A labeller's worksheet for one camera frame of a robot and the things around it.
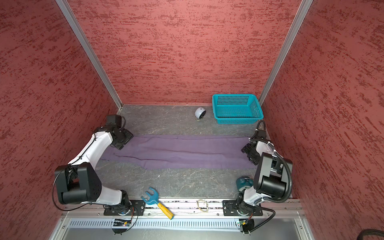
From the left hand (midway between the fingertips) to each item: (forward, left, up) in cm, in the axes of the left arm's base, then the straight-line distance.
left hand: (129, 142), depth 87 cm
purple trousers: (-2, -38, -8) cm, 39 cm away
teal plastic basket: (+37, -73, -9) cm, 82 cm away
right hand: (-4, -72, -9) cm, 73 cm away
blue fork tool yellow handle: (-28, -17, -9) cm, 34 cm away
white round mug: (+27, -43, -3) cm, 51 cm away
